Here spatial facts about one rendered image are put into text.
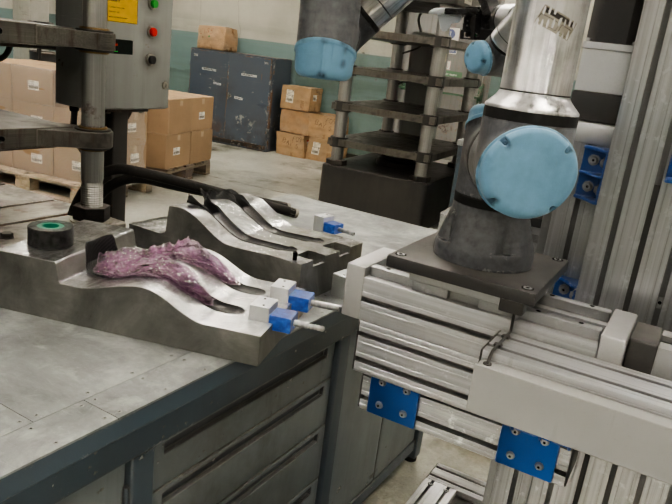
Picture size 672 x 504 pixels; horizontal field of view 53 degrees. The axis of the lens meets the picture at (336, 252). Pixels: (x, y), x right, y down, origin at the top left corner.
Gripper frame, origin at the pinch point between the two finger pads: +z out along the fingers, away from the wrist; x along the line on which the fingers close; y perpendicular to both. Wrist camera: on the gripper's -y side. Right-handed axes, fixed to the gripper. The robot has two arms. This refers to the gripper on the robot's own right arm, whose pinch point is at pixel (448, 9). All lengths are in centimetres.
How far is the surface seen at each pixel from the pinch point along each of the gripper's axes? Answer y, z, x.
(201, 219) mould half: 43, -9, -80
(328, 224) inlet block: 58, 7, -35
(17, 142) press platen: 31, 35, -108
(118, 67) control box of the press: 16, 56, -75
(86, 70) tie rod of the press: 15, 38, -89
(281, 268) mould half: 50, -31, -72
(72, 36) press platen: 6, 36, -92
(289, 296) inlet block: 49, -45, -79
